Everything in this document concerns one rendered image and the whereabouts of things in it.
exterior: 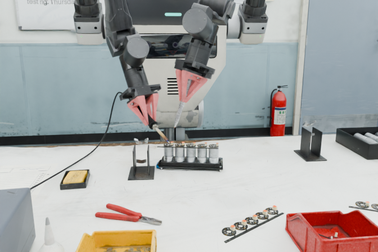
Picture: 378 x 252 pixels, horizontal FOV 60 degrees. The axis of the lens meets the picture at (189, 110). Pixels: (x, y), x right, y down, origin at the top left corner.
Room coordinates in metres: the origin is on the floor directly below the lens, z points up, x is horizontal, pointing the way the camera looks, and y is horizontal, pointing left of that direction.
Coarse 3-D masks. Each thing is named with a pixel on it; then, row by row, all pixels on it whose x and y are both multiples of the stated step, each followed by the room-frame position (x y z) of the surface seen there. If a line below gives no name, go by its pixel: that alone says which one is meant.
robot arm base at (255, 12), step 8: (248, 0) 1.25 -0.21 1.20; (256, 0) 1.23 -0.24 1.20; (264, 0) 1.24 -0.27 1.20; (240, 8) 1.30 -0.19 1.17; (248, 8) 1.24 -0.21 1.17; (256, 8) 1.23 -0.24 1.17; (264, 8) 1.25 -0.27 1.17; (248, 16) 1.24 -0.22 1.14; (256, 16) 1.25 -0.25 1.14; (264, 16) 1.25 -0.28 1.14
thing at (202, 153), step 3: (198, 150) 0.77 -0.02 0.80; (201, 150) 0.76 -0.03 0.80; (204, 150) 0.76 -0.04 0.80; (198, 153) 0.77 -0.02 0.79; (201, 153) 0.76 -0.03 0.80; (204, 153) 0.76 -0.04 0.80; (198, 156) 0.77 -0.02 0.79; (201, 156) 0.76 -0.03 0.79; (204, 156) 0.76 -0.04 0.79; (198, 159) 0.77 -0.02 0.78; (201, 159) 0.76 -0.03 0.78; (204, 159) 0.76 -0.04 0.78; (198, 162) 0.77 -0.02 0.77; (201, 162) 0.76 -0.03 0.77; (204, 162) 0.76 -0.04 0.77
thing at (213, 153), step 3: (210, 147) 0.76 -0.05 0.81; (210, 150) 0.76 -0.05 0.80; (213, 150) 0.76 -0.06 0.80; (216, 150) 0.76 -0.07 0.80; (210, 153) 0.76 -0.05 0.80; (213, 153) 0.76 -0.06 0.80; (216, 153) 0.76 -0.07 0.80; (210, 156) 0.76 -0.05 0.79; (213, 156) 0.76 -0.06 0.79; (216, 156) 0.76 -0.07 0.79; (210, 159) 0.76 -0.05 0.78; (213, 159) 0.76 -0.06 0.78; (216, 159) 0.76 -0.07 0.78; (210, 162) 0.76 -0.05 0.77; (213, 162) 0.76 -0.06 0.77; (216, 162) 0.76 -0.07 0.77
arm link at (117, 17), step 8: (104, 0) 0.91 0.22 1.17; (112, 0) 0.88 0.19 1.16; (120, 0) 0.89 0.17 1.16; (112, 8) 0.88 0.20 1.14; (120, 8) 0.89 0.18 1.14; (112, 16) 0.89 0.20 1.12; (120, 16) 0.90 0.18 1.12; (128, 16) 0.91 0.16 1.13; (112, 24) 0.89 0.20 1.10; (120, 24) 0.90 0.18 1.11; (128, 24) 0.91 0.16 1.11; (112, 32) 0.89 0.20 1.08; (120, 32) 0.92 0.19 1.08; (128, 32) 0.93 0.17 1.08; (112, 40) 0.91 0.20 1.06; (120, 40) 0.91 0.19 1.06
